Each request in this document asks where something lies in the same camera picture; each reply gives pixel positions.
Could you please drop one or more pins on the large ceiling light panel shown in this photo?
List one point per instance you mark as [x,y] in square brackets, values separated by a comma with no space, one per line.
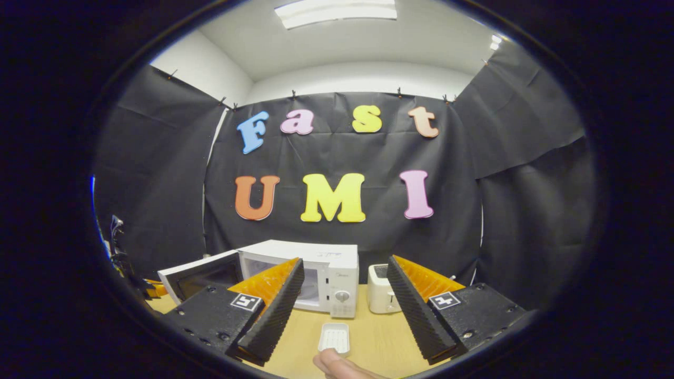
[337,11]

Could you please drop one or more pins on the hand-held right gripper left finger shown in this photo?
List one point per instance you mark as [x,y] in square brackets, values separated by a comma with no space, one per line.
[274,316]

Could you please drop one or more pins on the white rectangular tray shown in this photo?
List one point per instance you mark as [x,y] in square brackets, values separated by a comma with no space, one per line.
[334,337]

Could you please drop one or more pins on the white toaster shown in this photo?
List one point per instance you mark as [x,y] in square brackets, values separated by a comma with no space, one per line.
[379,295]

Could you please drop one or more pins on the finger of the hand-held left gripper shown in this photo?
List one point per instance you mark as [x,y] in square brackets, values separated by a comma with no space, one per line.
[156,289]

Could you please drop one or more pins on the small ceiling light panel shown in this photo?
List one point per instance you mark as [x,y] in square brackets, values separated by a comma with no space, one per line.
[495,42]

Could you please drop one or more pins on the white microwave oven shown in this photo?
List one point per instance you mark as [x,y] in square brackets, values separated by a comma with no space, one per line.
[326,258]

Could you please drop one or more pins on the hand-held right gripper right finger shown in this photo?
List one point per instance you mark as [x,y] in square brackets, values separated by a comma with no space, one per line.
[413,316]

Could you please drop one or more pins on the black backdrop cloth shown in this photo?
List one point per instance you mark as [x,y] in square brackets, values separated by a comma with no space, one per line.
[337,152]

